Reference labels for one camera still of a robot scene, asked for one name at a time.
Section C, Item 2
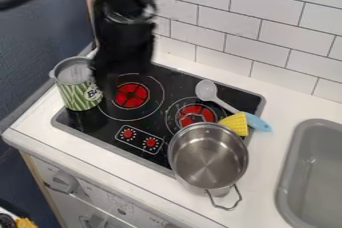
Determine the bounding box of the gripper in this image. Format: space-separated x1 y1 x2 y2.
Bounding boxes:
89 14 158 94

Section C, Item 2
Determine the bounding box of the green striped can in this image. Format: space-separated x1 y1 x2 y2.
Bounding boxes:
48 55 106 112

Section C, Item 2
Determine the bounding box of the toy stove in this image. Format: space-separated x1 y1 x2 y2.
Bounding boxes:
49 61 268 178

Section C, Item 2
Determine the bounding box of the grey plastic spoon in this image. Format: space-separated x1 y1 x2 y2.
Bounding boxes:
193 78 242 115

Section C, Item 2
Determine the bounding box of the yellow and blue tool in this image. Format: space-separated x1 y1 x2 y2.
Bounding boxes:
216 111 274 138

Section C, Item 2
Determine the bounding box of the silver pot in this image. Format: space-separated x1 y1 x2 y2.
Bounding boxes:
165 121 252 212

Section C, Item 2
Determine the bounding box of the toy sink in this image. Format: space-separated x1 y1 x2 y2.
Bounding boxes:
273 118 342 228

